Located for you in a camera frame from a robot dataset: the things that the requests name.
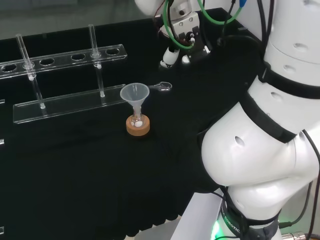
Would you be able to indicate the clear weighing funnel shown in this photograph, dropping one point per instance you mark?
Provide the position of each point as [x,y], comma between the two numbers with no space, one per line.
[163,86]

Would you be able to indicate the clear round-bottom flask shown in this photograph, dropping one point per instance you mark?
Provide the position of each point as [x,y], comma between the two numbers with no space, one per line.
[137,122]

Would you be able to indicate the clear acrylic funnel stand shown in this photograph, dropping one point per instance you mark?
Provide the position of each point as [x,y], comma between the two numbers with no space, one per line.
[67,105]

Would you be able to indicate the black bench cloth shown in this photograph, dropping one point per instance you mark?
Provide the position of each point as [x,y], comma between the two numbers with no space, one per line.
[87,175]

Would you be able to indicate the clear acrylic cloth clip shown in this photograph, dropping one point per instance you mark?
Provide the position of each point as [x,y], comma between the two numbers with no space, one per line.
[1,230]
[1,141]
[1,101]

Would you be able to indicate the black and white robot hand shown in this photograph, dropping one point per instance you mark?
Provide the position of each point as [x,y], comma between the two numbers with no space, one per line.
[187,23]

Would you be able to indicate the grey robot mounting plate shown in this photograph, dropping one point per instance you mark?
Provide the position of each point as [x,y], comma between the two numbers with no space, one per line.
[200,215]

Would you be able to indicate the clear plastic funnel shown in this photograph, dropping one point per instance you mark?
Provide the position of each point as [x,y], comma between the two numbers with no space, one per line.
[135,93]

